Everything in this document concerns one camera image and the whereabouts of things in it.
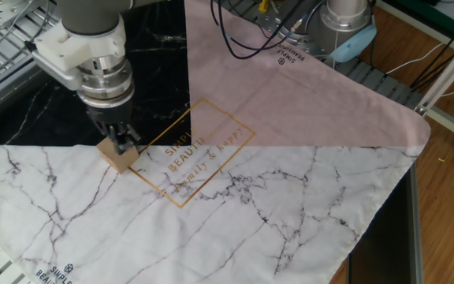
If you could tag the marble pattern table cloth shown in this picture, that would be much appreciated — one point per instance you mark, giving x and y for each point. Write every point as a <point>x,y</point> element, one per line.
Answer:
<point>250,217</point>

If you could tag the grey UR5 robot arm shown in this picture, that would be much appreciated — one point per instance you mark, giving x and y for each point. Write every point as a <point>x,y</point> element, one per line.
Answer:
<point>89,16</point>

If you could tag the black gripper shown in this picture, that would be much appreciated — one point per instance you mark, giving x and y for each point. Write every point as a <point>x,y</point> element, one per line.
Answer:
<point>110,116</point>

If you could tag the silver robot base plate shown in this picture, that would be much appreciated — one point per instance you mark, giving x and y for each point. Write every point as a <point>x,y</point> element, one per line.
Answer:
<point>274,27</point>

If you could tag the aluminium frame beam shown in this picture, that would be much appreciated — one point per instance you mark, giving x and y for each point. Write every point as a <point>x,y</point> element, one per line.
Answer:
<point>453,126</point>

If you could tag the aluminium frame post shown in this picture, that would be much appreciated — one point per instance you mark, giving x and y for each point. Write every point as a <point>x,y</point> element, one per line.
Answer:
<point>447,67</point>

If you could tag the aluminium table edge rail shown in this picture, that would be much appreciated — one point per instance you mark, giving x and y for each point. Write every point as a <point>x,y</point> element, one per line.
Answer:
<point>415,225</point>

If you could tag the small wooden block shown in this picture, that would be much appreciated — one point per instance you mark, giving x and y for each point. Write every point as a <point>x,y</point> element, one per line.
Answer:
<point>120,165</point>

